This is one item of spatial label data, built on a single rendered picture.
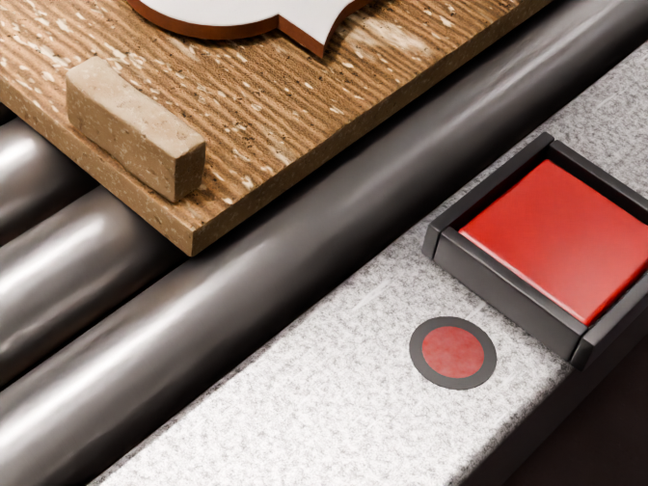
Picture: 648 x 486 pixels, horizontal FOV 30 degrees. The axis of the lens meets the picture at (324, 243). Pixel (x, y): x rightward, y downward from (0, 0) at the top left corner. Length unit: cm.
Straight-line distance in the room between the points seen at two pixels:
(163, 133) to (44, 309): 7
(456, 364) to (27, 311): 15
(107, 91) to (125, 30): 7
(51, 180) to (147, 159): 6
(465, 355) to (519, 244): 5
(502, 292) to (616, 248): 5
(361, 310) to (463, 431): 6
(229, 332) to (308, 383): 4
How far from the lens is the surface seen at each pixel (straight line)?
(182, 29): 50
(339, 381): 42
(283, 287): 45
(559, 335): 44
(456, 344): 44
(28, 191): 48
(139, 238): 46
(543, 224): 47
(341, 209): 47
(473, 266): 45
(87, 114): 45
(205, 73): 49
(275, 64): 49
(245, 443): 40
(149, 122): 43
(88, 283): 45
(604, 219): 48
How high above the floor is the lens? 126
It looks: 49 degrees down
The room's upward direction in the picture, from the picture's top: 10 degrees clockwise
